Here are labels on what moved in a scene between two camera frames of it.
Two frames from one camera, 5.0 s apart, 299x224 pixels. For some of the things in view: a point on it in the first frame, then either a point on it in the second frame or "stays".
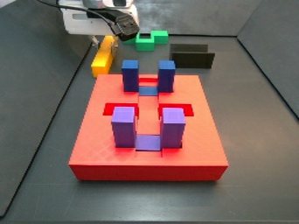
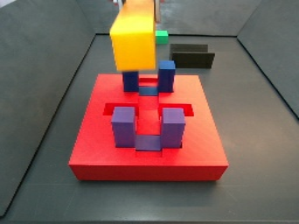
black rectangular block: [191, 56] stays
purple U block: [172, 132] stays
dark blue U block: [164, 80] stays
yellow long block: [101, 61] → [133, 38]
